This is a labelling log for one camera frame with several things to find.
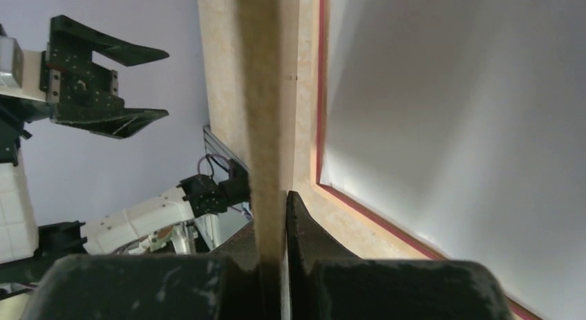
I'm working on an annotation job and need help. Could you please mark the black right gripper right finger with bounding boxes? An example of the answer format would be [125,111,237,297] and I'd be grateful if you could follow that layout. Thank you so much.
[286,191,513,319]

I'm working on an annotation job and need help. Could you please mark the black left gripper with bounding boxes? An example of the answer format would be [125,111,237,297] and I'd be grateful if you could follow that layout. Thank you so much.
[39,15,169,139]

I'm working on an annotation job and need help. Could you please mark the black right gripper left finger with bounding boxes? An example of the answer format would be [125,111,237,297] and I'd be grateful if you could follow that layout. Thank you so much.
[22,223,275,319]

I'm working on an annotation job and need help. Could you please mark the pink wooden picture frame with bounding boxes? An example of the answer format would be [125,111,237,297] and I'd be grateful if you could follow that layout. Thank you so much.
[294,0,540,319]

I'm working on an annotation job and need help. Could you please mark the landscape beach photo print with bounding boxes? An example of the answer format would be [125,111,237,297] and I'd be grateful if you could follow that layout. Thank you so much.
[319,0,585,319]

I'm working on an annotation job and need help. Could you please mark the aluminium front rail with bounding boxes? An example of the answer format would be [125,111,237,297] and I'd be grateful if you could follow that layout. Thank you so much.
[202,125,249,172]

